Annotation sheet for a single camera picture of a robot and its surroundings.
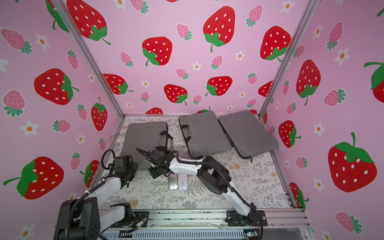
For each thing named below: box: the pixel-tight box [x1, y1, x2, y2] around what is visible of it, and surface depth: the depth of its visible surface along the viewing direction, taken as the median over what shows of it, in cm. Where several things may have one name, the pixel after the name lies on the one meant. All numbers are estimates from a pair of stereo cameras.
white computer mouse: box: [178, 173, 188, 192], surface depth 86 cm
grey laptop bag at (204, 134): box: [179, 111, 233, 159], surface depth 106 cm
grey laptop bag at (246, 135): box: [218, 110, 280, 162], surface depth 106 cm
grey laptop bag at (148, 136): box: [120, 121, 174, 171], surface depth 106 cm
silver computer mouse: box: [168, 173, 179, 191], surface depth 86 cm
